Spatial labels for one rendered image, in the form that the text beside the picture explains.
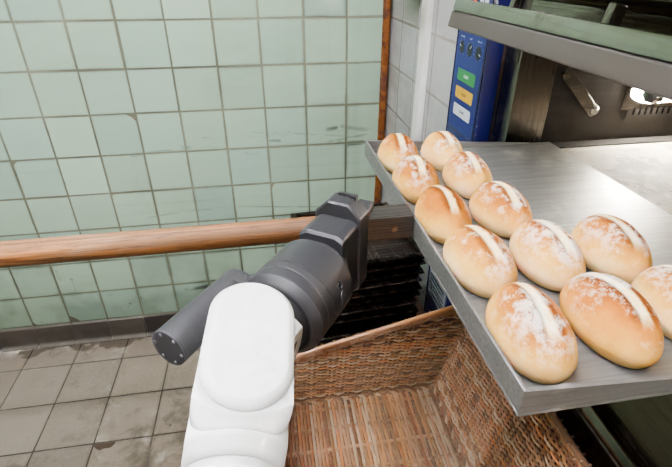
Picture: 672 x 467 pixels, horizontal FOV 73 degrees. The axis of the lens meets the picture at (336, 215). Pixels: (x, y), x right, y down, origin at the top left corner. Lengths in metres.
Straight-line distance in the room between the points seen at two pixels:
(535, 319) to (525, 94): 0.60
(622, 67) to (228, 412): 0.42
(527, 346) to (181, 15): 1.52
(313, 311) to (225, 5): 1.39
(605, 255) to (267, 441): 0.39
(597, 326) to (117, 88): 1.63
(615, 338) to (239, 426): 0.30
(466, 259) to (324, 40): 1.33
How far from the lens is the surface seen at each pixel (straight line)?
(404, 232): 0.57
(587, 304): 0.46
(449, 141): 0.76
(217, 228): 0.55
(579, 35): 0.55
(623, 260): 0.55
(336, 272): 0.43
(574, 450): 0.85
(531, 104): 0.96
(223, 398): 0.31
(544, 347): 0.40
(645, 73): 0.47
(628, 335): 0.45
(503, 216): 0.58
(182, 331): 0.39
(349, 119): 1.79
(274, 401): 0.32
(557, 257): 0.51
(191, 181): 1.87
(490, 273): 0.47
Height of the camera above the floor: 1.49
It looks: 29 degrees down
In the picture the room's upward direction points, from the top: straight up
